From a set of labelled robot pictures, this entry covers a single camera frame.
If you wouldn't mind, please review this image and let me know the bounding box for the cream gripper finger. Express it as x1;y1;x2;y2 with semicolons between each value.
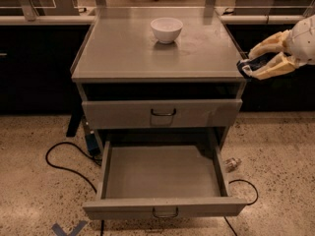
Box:
251;52;299;80
248;29;289;59

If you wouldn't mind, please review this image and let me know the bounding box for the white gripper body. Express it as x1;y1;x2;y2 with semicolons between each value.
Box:
285;15;315;67

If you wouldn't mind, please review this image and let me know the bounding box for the closed grey top drawer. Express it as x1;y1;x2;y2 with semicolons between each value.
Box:
82;99;242;129

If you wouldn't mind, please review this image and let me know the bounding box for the grey metal drawer cabinet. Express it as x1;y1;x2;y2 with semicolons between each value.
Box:
72;7;246;144

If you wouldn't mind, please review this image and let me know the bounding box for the open middle drawer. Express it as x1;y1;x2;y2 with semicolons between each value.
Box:
84;142;246;220

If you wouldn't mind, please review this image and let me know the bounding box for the small clear floor object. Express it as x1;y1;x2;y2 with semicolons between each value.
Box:
225;157;241;172

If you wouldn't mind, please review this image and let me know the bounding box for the white ceramic bowl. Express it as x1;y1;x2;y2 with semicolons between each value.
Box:
151;18;183;44

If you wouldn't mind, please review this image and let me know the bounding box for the blue power box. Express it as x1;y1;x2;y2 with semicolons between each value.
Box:
85;134;100;156

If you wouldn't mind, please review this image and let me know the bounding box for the black floor cable right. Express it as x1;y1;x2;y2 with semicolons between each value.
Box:
223;178;260;236

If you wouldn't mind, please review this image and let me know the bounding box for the black floor cable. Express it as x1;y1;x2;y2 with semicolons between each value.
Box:
223;178;260;236
45;142;105;236

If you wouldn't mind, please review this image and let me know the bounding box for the black floor cable left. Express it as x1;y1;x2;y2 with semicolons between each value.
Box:
45;142;105;236

